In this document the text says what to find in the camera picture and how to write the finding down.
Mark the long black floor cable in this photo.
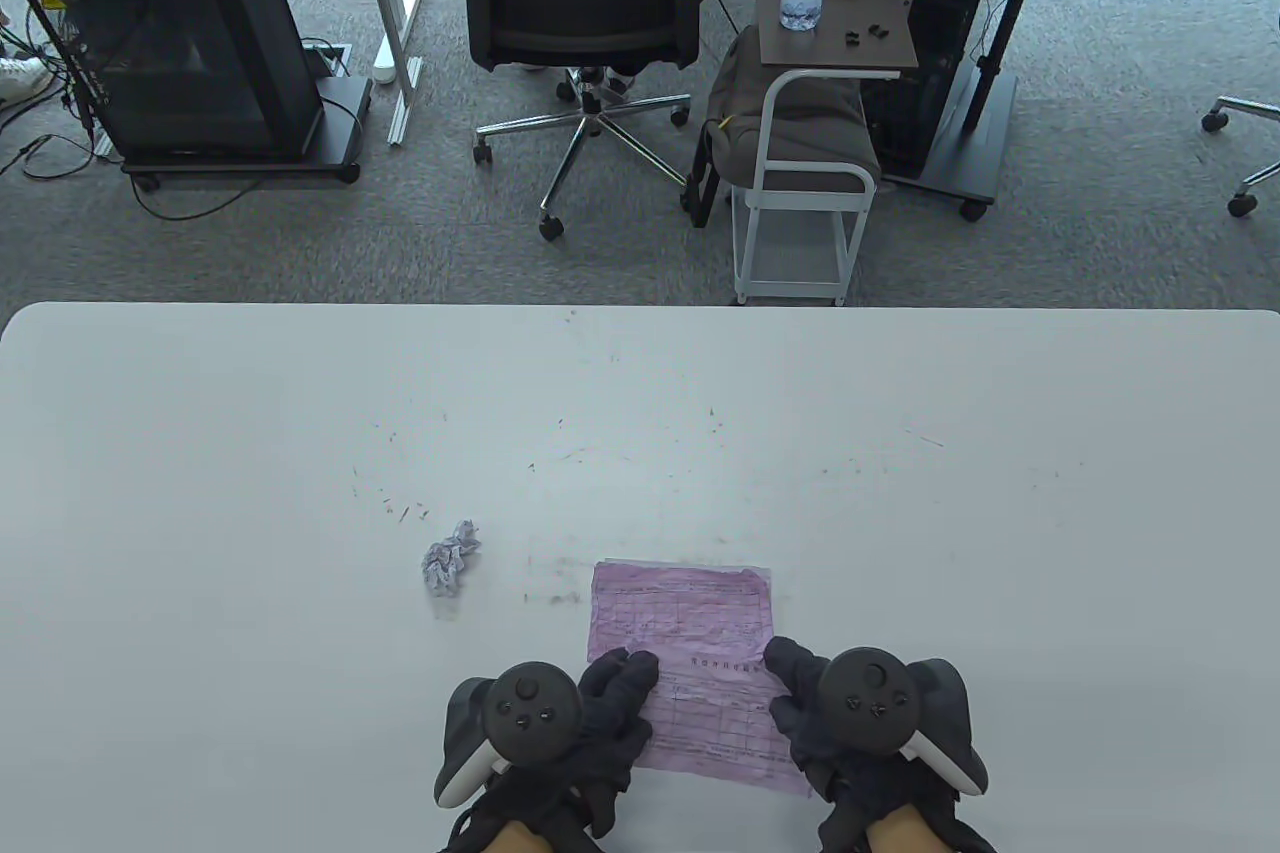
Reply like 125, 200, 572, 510
130, 118, 366, 222

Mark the person's left hand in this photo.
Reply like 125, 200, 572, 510
450, 648, 663, 853

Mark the black glass computer case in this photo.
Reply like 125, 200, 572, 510
12, 0, 326, 162

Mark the brown side table white frame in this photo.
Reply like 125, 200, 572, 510
732, 0, 919, 306

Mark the black computer tower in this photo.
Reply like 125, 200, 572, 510
860, 0, 1011, 179

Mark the white paper invoice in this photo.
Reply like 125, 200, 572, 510
422, 520, 481, 599

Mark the grey fabric bag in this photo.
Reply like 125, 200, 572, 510
686, 28, 881, 229

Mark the black floor cable tangle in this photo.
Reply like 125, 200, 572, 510
0, 0, 129, 184

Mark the black wheeled platform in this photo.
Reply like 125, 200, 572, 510
120, 76, 373, 192

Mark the black standing desk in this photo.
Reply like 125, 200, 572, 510
880, 0, 1121, 222

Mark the pink paper invoice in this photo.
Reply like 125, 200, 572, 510
630, 638, 813, 799
587, 561, 776, 666

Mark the black and grey hand controller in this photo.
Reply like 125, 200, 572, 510
435, 661, 584, 809
818, 648, 989, 799

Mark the person's right hand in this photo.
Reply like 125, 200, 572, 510
762, 636, 993, 853

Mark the chrome chair base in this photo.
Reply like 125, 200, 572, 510
1200, 96, 1280, 219

